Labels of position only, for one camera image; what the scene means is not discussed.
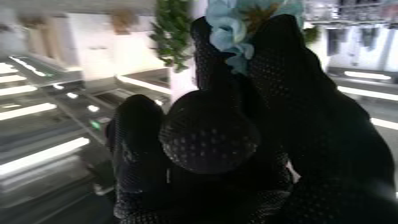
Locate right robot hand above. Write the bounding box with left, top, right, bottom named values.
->
left=104, top=13, right=398, bottom=224

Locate blue flower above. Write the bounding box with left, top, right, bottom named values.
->
left=202, top=0, right=307, bottom=76

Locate hanging green plant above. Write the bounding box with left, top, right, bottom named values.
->
left=147, top=0, right=199, bottom=74

